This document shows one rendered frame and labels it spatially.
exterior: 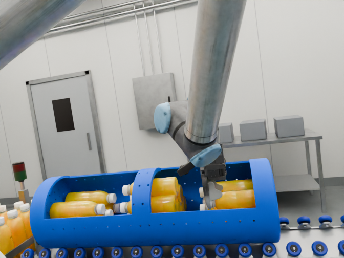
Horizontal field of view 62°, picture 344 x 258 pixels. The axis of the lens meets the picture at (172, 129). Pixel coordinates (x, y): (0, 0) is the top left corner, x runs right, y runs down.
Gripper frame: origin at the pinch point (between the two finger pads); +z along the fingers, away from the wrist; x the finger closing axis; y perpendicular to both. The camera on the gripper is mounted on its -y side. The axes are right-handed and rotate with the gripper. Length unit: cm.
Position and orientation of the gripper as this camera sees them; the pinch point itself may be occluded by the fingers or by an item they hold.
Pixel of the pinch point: (208, 202)
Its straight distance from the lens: 102.9
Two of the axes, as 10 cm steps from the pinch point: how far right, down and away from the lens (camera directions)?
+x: 2.1, -1.1, 9.7
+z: 1.4, 9.9, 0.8
